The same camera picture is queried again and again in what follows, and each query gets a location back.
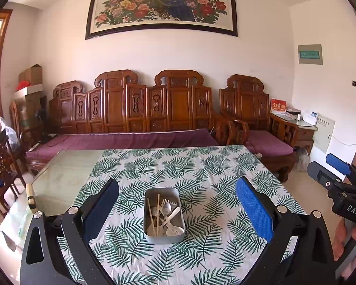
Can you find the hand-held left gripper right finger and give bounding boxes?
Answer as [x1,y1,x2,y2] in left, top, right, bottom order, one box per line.
[236,176,336,285]

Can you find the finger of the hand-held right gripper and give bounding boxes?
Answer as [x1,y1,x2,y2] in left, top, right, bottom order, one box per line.
[307,161,342,189]
[326,153,352,176]

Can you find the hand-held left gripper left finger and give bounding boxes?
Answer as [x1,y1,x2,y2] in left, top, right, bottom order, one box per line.
[20,179,120,285]

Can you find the grey plastic spoon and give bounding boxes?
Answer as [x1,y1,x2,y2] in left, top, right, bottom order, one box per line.
[162,203,172,226]

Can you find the grey metal tray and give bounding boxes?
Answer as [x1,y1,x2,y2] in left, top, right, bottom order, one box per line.
[143,187,186,245]

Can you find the person's right hand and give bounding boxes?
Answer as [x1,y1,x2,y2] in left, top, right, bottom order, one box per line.
[332,218,356,262]

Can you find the translucent plastic bag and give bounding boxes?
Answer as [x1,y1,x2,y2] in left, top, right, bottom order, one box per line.
[295,148,311,173]

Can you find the white electrical box cover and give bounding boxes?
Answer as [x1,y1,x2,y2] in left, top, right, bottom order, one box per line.
[312,113,336,154]

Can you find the wooden side table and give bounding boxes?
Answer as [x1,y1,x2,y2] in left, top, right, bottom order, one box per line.
[270,111,318,155]

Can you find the white desk phone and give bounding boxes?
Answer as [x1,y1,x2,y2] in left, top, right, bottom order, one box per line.
[304,110,319,126]

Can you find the leaf print tablecloth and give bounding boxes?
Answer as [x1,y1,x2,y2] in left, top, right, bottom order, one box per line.
[56,145,307,285]

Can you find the purple armchair cushion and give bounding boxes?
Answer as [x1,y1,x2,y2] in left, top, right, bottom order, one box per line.
[246,130,294,157]

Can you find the small cream box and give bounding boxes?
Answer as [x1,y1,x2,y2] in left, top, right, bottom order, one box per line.
[26,183,37,210]

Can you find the long purple sofa cushion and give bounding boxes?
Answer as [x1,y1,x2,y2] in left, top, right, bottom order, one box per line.
[26,128,220,161]

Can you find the red gift box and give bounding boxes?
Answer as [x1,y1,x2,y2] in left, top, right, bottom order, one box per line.
[270,98,287,115]

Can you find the carved wooden armchair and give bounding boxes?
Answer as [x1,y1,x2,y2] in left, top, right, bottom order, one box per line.
[218,74,300,183]

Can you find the dark wooden chair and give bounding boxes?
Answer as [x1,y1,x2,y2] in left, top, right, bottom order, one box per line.
[0,138,26,227]

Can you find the long carved wooden sofa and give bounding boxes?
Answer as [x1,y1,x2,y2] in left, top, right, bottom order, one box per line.
[25,69,250,167]

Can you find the white plastic bag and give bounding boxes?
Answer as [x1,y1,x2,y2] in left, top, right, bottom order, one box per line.
[0,116,18,149]

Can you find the cardboard box stack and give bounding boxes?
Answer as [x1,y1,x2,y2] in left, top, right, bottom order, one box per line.
[16,95,47,131]

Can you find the white flat box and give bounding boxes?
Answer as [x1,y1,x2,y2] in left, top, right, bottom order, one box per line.
[13,83,44,100]

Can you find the brown cardboard box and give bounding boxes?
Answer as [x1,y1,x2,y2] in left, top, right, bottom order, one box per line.
[19,64,43,86]

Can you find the framed peacock flower painting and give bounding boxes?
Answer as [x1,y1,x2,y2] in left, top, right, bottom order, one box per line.
[85,0,238,40]

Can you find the grey wall panel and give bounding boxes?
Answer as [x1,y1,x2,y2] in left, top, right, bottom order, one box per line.
[298,44,323,65]

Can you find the wooden door frame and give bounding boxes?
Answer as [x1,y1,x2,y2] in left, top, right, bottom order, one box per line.
[0,9,14,131]

